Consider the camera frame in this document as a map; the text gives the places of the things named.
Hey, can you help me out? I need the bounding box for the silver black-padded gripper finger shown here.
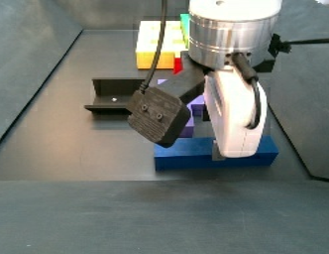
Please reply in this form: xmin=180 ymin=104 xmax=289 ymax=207
xmin=213 ymin=139 xmax=226 ymax=161

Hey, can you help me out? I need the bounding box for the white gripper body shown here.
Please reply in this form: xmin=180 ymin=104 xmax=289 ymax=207
xmin=205 ymin=66 xmax=268 ymax=158

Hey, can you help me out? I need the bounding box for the blue rectangular block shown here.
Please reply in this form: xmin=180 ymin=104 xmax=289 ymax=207
xmin=154 ymin=136 xmax=278 ymax=172

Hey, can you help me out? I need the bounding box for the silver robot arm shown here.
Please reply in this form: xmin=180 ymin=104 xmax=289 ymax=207
xmin=189 ymin=0 xmax=282 ymax=160

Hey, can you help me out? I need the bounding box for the yellow puzzle board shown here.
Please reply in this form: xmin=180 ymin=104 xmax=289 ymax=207
xmin=134 ymin=20 xmax=189 ymax=70

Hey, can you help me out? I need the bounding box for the purple cross-shaped block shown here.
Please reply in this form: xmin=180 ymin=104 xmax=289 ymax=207
xmin=156 ymin=78 xmax=208 ymax=139

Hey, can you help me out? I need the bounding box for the red cross-shaped block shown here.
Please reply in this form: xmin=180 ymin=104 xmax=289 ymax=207
xmin=173 ymin=58 xmax=184 ymax=74

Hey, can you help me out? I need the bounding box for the green rectangular block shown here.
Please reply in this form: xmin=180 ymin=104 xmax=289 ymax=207
xmin=181 ymin=13 xmax=190 ymax=48

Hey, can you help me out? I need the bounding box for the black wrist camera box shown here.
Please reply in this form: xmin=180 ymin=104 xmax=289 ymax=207
xmin=127 ymin=63 xmax=209 ymax=148

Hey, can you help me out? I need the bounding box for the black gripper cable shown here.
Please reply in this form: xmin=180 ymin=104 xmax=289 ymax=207
xmin=232 ymin=38 xmax=329 ymax=130

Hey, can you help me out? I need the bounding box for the black camera cable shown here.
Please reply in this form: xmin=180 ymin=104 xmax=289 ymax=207
xmin=138 ymin=0 xmax=169 ymax=94

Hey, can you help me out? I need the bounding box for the black angled bracket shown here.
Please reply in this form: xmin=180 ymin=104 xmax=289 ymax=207
xmin=83 ymin=77 xmax=143 ymax=114

